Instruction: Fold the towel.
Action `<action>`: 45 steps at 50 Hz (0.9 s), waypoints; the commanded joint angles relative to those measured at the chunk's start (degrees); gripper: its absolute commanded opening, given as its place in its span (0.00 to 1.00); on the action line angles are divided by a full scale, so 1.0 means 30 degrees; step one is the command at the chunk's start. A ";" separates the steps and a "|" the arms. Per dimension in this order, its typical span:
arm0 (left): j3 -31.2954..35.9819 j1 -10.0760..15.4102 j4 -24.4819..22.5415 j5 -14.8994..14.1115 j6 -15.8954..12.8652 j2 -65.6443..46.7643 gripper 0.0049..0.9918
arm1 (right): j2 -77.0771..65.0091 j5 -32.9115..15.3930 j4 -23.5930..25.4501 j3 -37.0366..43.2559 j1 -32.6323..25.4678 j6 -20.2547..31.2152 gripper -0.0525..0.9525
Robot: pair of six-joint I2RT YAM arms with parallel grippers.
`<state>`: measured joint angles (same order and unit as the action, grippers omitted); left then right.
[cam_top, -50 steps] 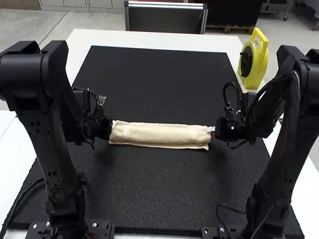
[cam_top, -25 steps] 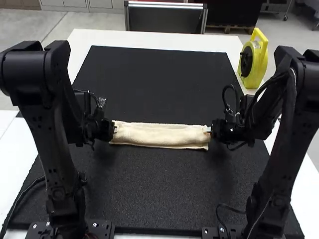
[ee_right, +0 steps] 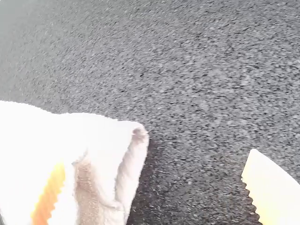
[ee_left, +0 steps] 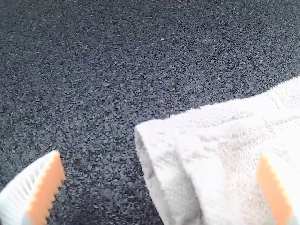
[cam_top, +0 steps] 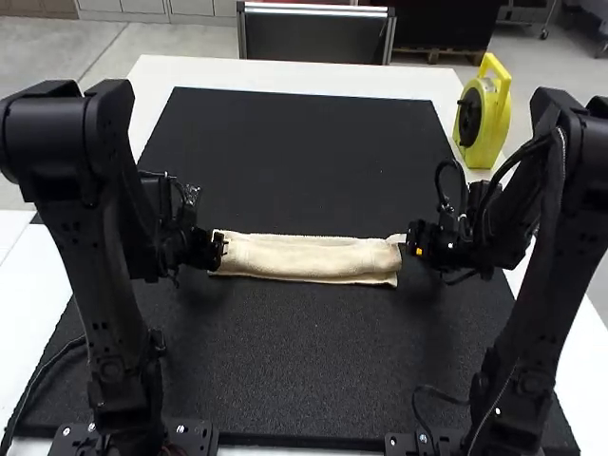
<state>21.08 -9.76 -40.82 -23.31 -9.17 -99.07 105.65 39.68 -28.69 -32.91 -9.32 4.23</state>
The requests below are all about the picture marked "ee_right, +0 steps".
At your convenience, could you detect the black mat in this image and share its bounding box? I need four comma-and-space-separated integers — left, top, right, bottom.
0, 0, 300, 225

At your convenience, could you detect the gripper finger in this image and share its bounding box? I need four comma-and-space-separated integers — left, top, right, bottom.
240, 148, 300, 225
0, 161, 67, 225

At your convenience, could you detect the pale towel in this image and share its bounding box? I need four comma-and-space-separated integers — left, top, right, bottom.
0, 100, 150, 225

